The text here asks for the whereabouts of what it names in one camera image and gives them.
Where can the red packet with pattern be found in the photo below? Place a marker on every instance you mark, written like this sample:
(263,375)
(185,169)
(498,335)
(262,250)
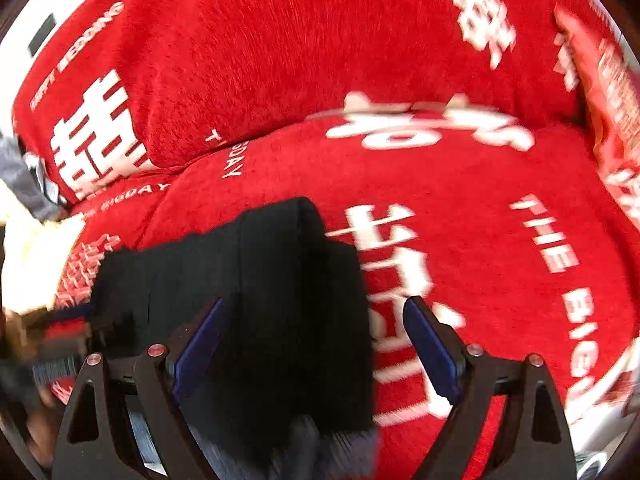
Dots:
(613,106)

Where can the grey crumpled cloth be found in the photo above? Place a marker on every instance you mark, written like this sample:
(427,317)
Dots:
(25,175)

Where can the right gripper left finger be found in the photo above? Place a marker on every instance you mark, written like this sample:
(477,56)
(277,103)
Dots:
(96,440)

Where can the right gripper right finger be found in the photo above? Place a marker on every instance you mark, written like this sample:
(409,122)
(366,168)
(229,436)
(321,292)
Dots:
(533,439)

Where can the black pants with grey waistband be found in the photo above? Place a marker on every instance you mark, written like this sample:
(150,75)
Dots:
(288,392)

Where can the red quilt with white characters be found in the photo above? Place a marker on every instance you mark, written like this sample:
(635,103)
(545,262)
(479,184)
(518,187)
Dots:
(507,233)

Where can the red pillow with white characters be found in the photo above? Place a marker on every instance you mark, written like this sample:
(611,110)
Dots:
(130,85)

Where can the white bed sheet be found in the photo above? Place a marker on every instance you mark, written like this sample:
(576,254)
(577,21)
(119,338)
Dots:
(35,255)

